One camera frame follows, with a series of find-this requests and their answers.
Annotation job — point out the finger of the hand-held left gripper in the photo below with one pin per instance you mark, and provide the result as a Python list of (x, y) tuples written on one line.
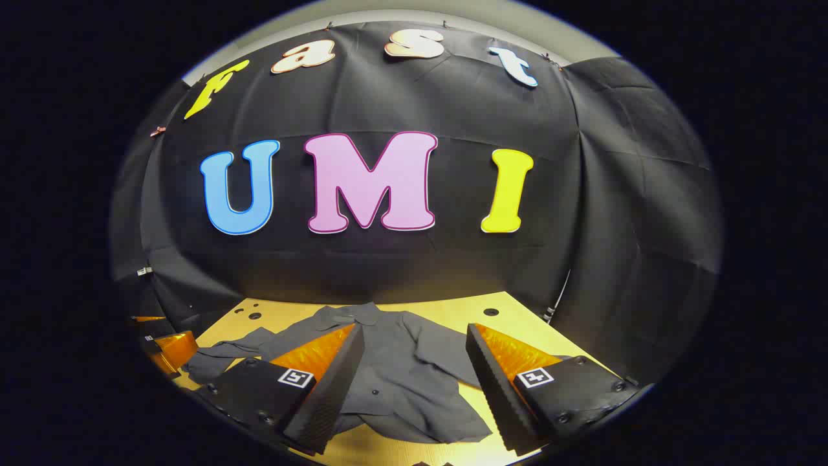
[(178, 349), (150, 319)]

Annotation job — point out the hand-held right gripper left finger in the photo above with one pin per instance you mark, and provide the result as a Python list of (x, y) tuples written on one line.
[(336, 382)]

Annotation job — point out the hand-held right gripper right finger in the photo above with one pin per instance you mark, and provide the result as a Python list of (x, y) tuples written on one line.
[(495, 382)]

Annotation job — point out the grey long-sleeved shirt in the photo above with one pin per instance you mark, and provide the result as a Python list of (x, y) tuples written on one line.
[(401, 362)]

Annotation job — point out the silver metal clip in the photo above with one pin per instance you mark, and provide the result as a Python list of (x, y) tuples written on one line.
[(144, 270)]

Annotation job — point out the black backdrop cloth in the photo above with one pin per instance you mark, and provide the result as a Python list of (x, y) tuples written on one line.
[(388, 272)]

